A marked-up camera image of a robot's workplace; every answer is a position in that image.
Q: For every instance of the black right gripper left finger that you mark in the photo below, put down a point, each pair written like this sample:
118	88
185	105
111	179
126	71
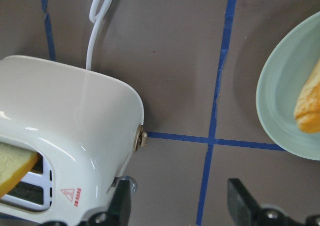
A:
119	210

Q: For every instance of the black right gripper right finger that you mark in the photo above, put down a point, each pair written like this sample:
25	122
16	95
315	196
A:
245	210

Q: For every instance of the white two-slot toaster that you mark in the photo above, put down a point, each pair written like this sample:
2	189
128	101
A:
84	124

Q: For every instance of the toast slice in toaster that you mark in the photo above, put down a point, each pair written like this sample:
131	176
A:
15	163

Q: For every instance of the triangular bread on plate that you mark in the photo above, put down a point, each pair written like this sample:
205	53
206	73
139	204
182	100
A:
307	109

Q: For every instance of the pale green plate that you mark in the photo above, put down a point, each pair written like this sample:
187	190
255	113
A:
280	83

